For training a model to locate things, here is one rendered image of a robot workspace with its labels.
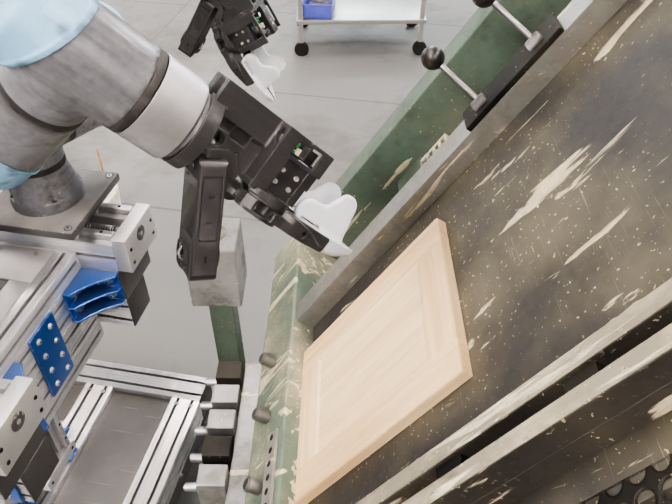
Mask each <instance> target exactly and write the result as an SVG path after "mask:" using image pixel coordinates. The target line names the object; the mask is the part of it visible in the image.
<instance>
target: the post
mask: <svg viewBox="0 0 672 504"><path fill-rule="evenodd" d="M209 311H210V317H211V322H212V328H213V333H214V339H215V344H216V349H217V355H218V360H219V361H223V362H243V364H244V370H245V364H246V362H245V355H244V348H243V341H242V334H241V326H240V319H239V312H238V306H209Z"/></svg>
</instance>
